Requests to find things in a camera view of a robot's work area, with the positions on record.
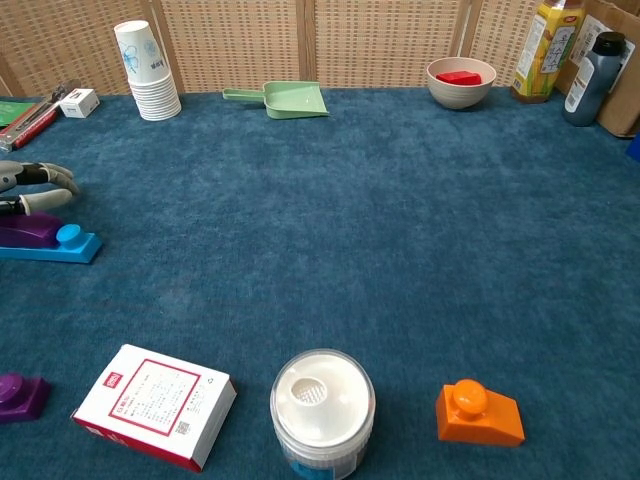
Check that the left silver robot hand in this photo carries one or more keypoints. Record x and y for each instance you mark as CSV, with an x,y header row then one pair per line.
x,y
45,200

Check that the purple sloped one-stud block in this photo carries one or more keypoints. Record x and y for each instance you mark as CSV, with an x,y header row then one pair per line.
x,y
30,232

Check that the stack of white paper cups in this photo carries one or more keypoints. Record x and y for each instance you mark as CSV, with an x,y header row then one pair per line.
x,y
150,80

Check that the light blue four-stud block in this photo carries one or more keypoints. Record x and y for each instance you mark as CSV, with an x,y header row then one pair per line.
x,y
75,250

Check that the green packet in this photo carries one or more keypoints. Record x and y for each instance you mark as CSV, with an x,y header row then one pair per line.
x,y
12,112

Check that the small white box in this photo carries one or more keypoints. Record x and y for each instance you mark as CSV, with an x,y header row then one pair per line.
x,y
77,104

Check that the purple two-stud block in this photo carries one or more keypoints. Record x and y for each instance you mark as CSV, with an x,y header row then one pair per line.
x,y
22,400

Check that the bamboo folding screen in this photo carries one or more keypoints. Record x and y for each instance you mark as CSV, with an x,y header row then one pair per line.
x,y
240,45

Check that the light green dustpan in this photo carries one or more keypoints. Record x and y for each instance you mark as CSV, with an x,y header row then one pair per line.
x,y
295,100

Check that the blue table cloth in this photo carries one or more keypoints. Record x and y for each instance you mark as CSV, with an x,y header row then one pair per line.
x,y
350,240

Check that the clear jar with white lid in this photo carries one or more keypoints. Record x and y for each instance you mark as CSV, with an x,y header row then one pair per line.
x,y
322,405

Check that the beige bowl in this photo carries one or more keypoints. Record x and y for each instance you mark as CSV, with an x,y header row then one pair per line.
x,y
457,96

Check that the red block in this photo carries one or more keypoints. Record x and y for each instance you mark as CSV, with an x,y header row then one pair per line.
x,y
457,78

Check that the orange sloped one-stud block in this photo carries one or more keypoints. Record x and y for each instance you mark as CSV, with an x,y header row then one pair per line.
x,y
480,420

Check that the dark grey bottle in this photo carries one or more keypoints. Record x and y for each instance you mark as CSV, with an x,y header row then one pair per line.
x,y
590,85

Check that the brown cardboard box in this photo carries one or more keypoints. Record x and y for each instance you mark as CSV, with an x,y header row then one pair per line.
x,y
625,105

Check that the dark blue stud block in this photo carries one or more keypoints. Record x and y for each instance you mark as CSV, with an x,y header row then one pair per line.
x,y
635,151

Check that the white box with red frame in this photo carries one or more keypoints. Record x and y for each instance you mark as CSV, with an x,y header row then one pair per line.
x,y
150,400

